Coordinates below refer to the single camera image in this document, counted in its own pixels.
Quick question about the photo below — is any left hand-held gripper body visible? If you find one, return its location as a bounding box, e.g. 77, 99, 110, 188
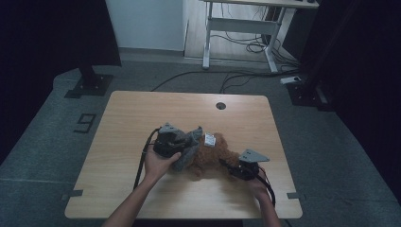
153, 122, 183, 159

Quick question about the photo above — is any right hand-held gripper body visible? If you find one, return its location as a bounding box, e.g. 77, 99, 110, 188
230, 148, 270, 182

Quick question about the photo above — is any brown teddy bear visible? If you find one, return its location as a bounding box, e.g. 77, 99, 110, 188
187, 131, 242, 178

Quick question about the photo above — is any grey knitted cloth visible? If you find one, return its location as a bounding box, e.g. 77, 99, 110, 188
169, 126, 204, 173

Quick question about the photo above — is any person's right hand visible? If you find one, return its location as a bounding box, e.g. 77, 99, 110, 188
247, 171, 272, 203

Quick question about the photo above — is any person's left hand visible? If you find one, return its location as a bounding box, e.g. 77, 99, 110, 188
144, 146, 183, 186

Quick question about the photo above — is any grey tape strip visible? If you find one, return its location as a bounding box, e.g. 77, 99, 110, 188
287, 191, 306, 201
61, 188, 84, 201

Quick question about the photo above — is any white power strip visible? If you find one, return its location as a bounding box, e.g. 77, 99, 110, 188
279, 75, 302, 85

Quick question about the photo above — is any dark curtain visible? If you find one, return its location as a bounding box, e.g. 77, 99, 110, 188
0, 0, 122, 165
299, 0, 401, 206

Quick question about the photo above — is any right hand-held gripper black cable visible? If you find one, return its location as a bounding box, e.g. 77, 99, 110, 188
256, 168, 276, 207

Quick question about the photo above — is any hand-held gripper black cable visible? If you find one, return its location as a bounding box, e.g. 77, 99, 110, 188
132, 127, 162, 190
256, 168, 276, 207

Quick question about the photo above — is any left hand-held gripper black cable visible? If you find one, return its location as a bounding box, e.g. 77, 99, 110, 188
132, 127, 162, 190

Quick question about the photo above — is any long black floor cable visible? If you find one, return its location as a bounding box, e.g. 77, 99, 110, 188
150, 69, 304, 93

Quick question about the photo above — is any black stand base plate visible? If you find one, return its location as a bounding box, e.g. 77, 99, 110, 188
64, 64, 114, 98
285, 74, 335, 112

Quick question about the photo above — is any bundle of black cables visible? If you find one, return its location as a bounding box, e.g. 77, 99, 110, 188
210, 31, 301, 69

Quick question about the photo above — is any white metal desk frame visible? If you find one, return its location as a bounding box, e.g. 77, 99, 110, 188
200, 0, 320, 74

